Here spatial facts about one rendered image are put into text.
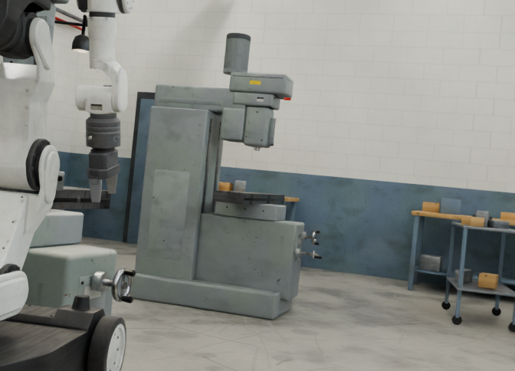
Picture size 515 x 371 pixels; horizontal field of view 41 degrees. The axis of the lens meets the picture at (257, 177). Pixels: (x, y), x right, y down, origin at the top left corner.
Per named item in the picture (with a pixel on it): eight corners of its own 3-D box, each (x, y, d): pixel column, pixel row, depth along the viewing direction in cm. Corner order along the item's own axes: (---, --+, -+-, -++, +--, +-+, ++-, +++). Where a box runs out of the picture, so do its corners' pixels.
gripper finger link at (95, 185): (90, 201, 176) (90, 178, 175) (102, 201, 175) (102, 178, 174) (87, 202, 174) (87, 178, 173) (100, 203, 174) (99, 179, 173)
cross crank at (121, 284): (139, 301, 241) (142, 268, 241) (123, 306, 230) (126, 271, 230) (100, 294, 246) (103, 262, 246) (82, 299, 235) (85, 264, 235)
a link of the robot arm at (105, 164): (111, 180, 172) (110, 133, 170) (75, 178, 174) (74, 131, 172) (129, 172, 185) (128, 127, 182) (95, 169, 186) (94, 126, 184)
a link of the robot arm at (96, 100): (114, 132, 172) (113, 87, 170) (73, 131, 173) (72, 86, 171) (128, 127, 183) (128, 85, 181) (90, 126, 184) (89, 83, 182)
